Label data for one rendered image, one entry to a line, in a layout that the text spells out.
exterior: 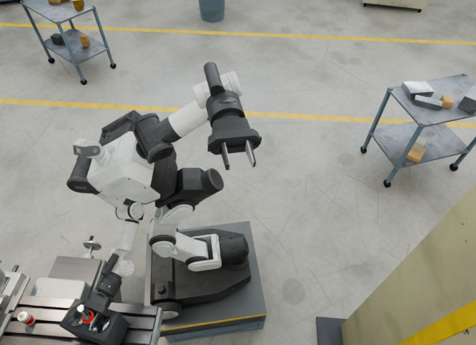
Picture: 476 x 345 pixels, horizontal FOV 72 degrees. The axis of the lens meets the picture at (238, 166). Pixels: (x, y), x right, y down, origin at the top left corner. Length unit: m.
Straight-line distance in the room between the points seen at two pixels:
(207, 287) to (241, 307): 0.28
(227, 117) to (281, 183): 2.54
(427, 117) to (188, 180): 2.14
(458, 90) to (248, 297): 2.48
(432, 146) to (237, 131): 3.03
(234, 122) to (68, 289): 1.56
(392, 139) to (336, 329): 1.84
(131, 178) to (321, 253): 2.04
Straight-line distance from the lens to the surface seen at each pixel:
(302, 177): 3.36
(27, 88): 5.07
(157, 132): 1.19
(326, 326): 2.74
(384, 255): 3.13
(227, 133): 0.74
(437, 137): 3.77
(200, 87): 0.88
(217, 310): 2.31
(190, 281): 2.21
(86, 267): 2.23
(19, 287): 2.06
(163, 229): 1.75
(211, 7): 5.63
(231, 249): 2.07
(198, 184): 1.47
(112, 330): 1.64
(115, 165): 1.29
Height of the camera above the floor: 2.62
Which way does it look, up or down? 51 degrees down
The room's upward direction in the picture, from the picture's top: straight up
